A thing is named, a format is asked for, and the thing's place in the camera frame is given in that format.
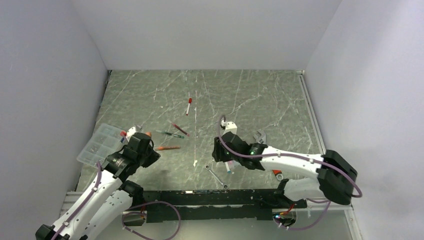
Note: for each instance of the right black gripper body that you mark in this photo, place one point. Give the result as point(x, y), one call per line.
point(220, 156)

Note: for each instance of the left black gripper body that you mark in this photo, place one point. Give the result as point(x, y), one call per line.
point(146, 159)

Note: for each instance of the blue capped white marker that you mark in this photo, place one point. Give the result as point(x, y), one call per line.
point(229, 166)

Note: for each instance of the red capped white marker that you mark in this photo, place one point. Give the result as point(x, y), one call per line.
point(188, 106)

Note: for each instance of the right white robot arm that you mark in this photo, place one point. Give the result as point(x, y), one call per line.
point(326, 175)

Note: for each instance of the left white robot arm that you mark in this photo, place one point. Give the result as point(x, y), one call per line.
point(108, 195)

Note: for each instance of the orange marker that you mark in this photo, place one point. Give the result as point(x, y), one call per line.
point(165, 148)

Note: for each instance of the green marker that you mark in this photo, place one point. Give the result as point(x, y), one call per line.
point(170, 134)

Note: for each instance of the clear plastic parts box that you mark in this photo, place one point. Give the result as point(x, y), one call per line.
point(105, 141)

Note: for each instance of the dark red marker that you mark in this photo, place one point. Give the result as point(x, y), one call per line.
point(178, 128)

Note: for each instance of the silver ratchet wrench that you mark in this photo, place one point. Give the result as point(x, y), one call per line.
point(224, 186)

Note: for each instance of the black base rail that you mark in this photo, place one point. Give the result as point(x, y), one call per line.
point(173, 205)

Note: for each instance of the aluminium side rail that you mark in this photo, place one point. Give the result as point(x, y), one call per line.
point(315, 125)

